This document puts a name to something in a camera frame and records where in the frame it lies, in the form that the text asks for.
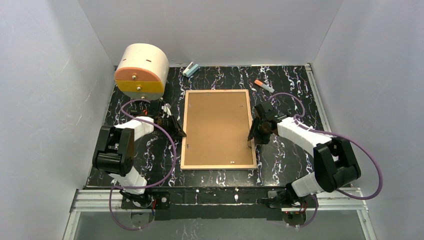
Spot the white wooden picture frame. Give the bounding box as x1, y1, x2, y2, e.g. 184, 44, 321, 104
180, 89, 258, 171

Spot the brown cardboard backing board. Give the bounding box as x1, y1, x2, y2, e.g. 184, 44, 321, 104
180, 89, 257, 170

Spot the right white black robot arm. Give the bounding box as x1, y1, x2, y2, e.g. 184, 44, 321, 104
247, 101, 362, 208

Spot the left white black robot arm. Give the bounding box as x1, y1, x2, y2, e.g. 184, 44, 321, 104
92, 99, 186, 211

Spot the black orange marker pen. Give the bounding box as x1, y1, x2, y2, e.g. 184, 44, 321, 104
129, 109, 151, 117

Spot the grey orange marker pen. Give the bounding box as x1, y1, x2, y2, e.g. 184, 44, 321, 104
254, 79, 275, 93

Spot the round cream drawer box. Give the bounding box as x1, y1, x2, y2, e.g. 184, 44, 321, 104
114, 43, 169, 100

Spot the small light blue clip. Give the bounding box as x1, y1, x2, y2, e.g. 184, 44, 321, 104
182, 61, 200, 78

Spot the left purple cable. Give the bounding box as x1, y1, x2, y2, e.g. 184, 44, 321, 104
108, 98, 178, 231

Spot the purple cable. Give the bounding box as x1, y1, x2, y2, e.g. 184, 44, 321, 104
268, 92, 384, 229
108, 98, 178, 231

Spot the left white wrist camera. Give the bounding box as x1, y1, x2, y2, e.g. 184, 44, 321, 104
161, 103, 172, 118

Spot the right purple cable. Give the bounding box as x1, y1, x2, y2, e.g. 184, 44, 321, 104
268, 92, 384, 229

